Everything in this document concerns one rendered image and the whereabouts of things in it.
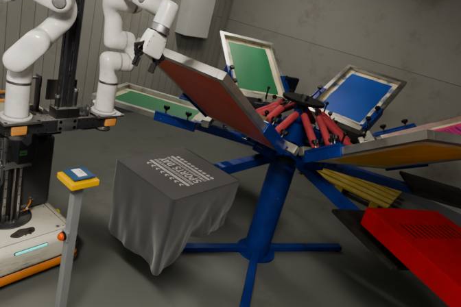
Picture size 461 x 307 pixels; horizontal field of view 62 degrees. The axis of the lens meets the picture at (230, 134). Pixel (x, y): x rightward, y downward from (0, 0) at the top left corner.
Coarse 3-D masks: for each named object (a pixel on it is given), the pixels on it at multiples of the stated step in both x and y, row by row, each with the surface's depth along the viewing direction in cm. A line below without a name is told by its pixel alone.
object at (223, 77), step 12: (180, 60) 167; (192, 60) 164; (204, 72) 159; (216, 72) 156; (228, 84) 157; (240, 96) 167; (252, 108) 178; (216, 120) 244; (252, 120) 185; (240, 132) 233; (264, 144) 222
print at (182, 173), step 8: (152, 160) 205; (160, 160) 207; (168, 160) 210; (176, 160) 212; (184, 160) 215; (160, 168) 198; (168, 168) 201; (176, 168) 203; (184, 168) 206; (192, 168) 208; (168, 176) 192; (176, 176) 194; (184, 176) 196; (192, 176) 199; (200, 176) 201; (208, 176) 203; (184, 184) 188; (192, 184) 190
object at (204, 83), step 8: (192, 72) 170; (200, 80) 174; (208, 80) 166; (200, 88) 189; (208, 88) 180; (216, 88) 171; (224, 88) 163; (208, 96) 195; (216, 96) 184; (224, 96) 174; (216, 104) 201; (224, 104) 190; (232, 104) 180; (224, 112) 207; (232, 112) 196; (240, 112) 186; (232, 120) 214; (240, 120) 201; (248, 120) 190; (240, 128) 221; (248, 128) 208; (256, 128) 197; (256, 136) 216
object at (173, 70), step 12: (168, 60) 176; (168, 72) 199; (180, 72) 183; (180, 84) 209; (192, 84) 192; (192, 96) 219; (204, 96) 199; (204, 108) 231; (216, 108) 210; (228, 120) 220
